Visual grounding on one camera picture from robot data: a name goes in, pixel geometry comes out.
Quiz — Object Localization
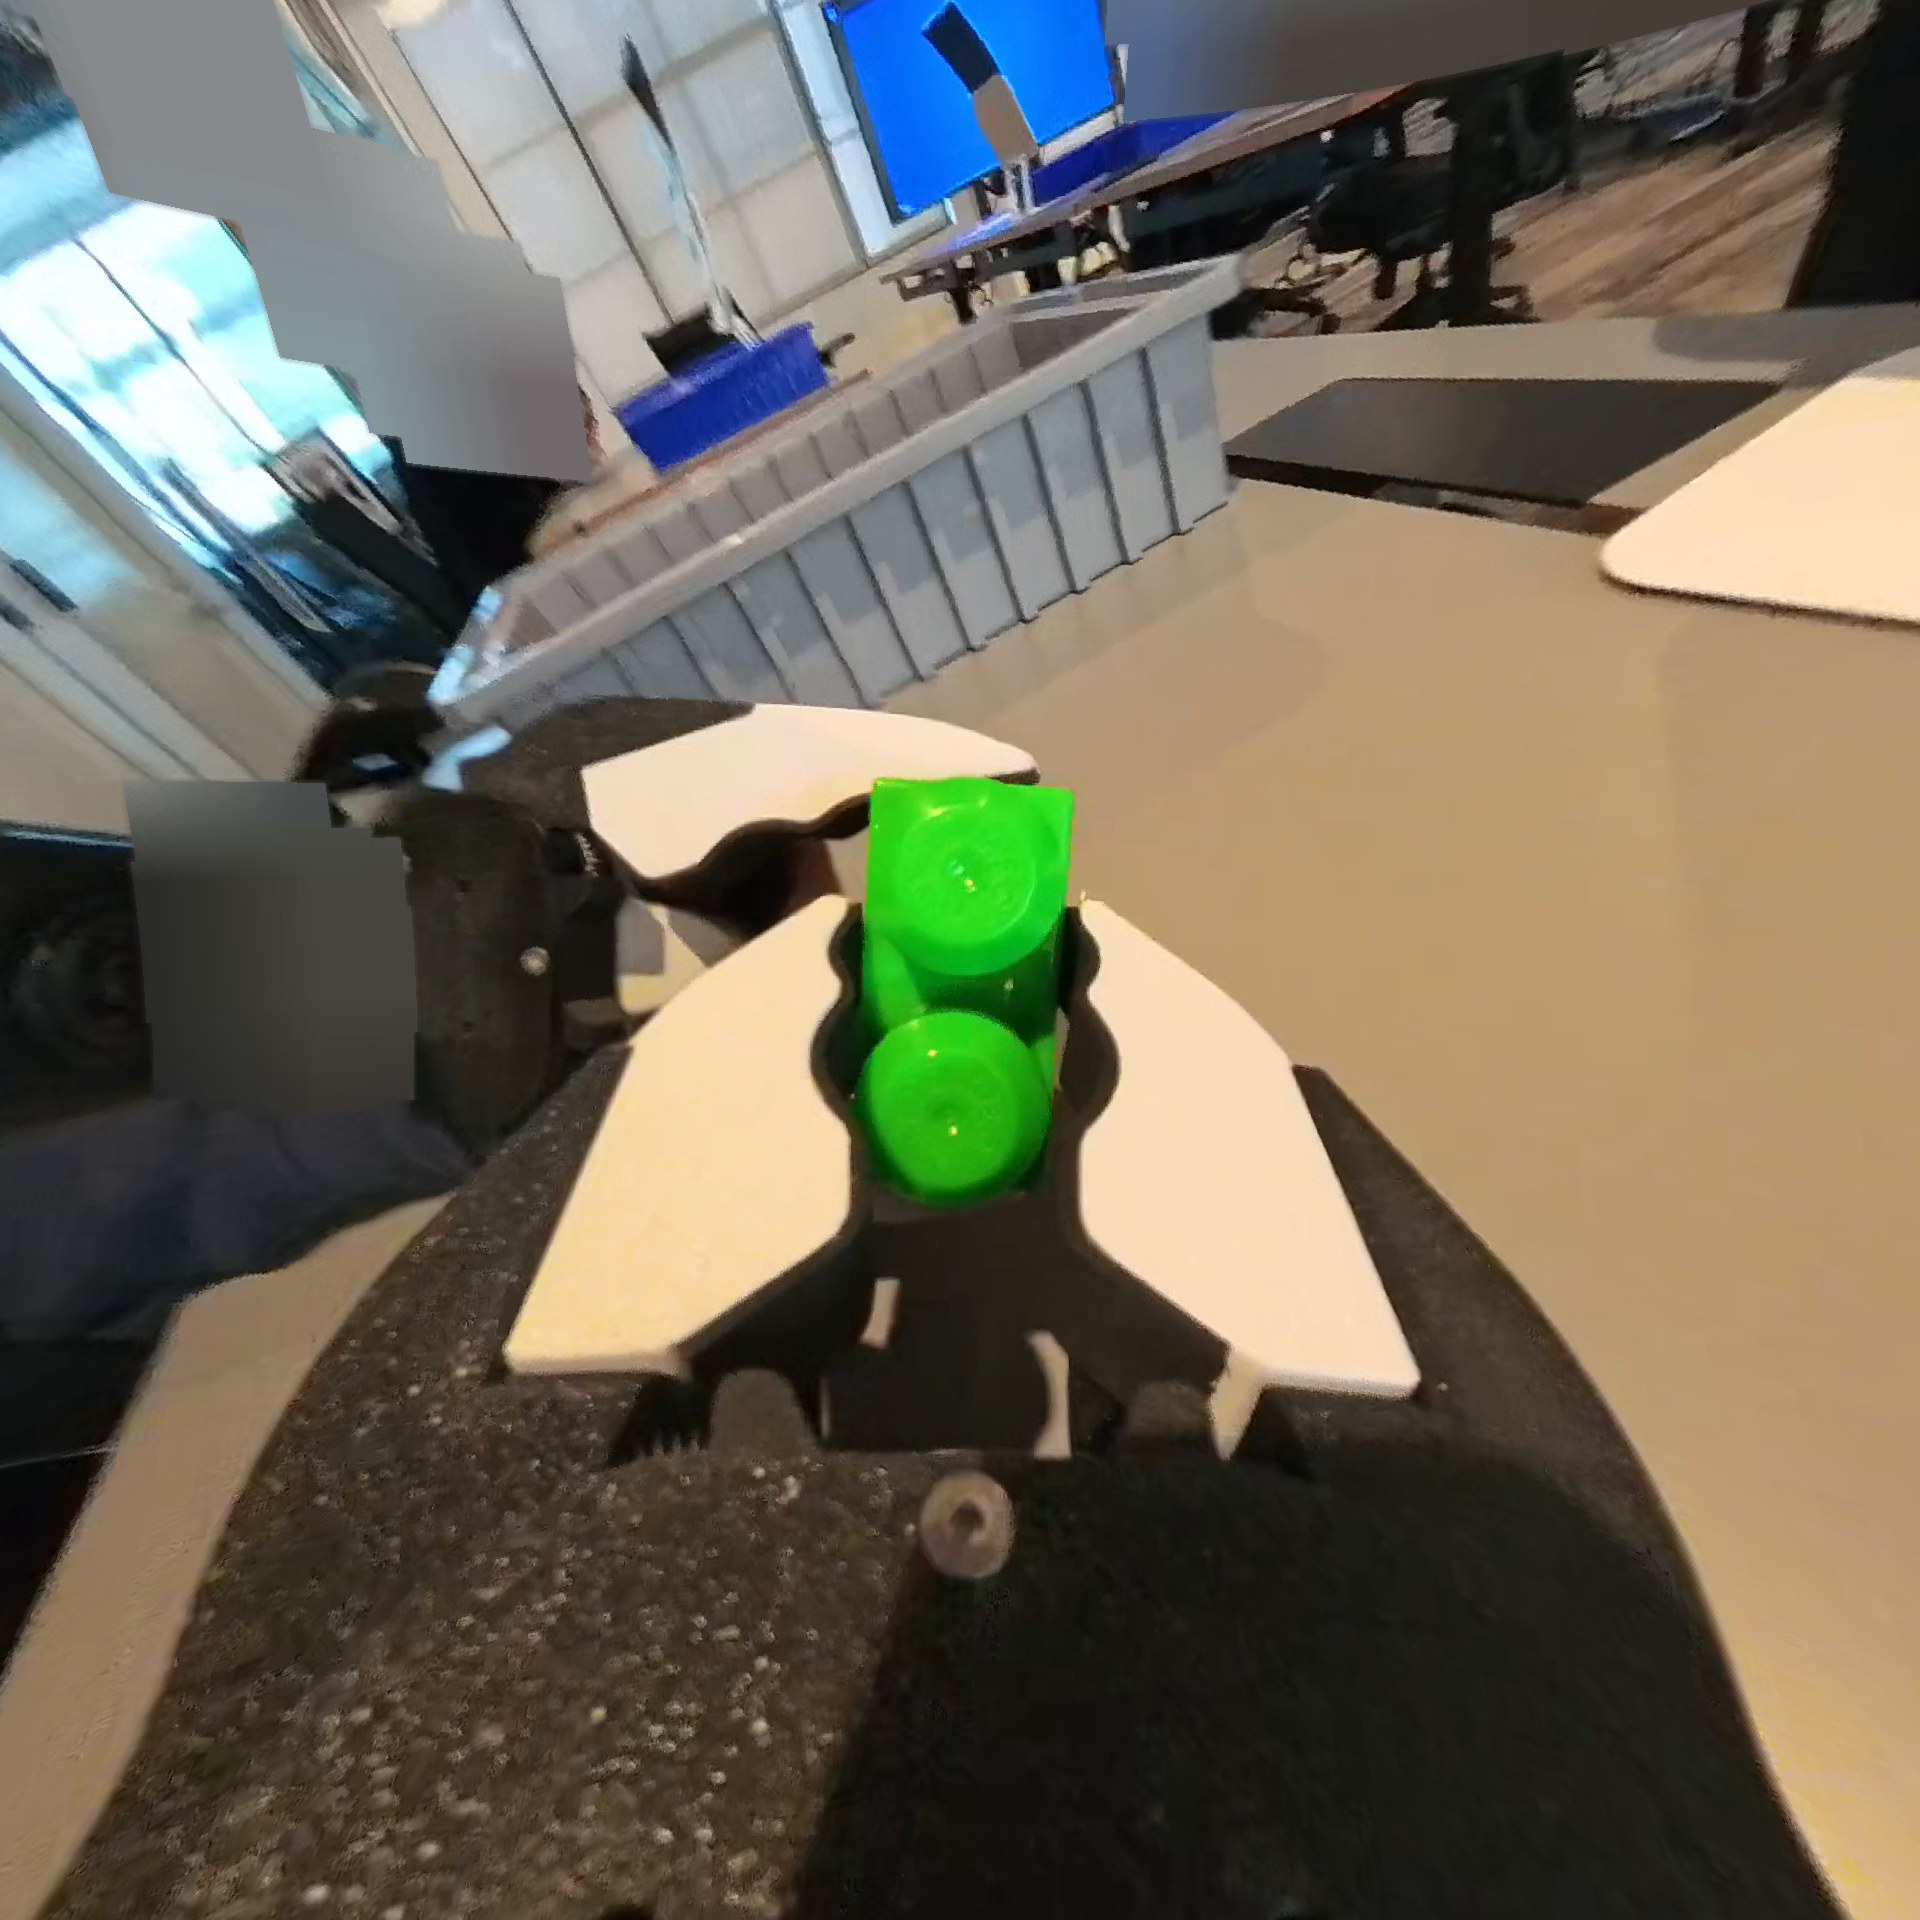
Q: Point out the dark background table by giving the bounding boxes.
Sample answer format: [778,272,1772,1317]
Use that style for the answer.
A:
[884,82,1577,324]

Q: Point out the person's left forearm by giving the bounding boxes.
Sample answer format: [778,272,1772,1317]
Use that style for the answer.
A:
[0,1101,470,1339]

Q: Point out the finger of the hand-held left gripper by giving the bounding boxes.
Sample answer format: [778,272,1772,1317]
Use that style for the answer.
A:
[607,894,724,988]
[581,701,1039,883]

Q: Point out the large window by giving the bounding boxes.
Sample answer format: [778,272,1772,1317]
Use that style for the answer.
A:
[0,152,452,707]

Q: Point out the blue screen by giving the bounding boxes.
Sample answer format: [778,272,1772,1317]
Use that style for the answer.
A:
[823,0,1127,227]

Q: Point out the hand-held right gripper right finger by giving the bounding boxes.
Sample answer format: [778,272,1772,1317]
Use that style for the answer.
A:
[1055,897,1422,1396]

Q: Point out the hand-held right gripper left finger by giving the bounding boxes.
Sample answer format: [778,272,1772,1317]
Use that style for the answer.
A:
[503,894,875,1376]

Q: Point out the green mega block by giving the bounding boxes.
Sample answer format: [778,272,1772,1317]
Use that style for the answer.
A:
[851,776,1081,1211]

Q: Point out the grey plastic bin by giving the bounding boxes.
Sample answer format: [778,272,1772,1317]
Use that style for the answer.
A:
[433,257,1247,723]

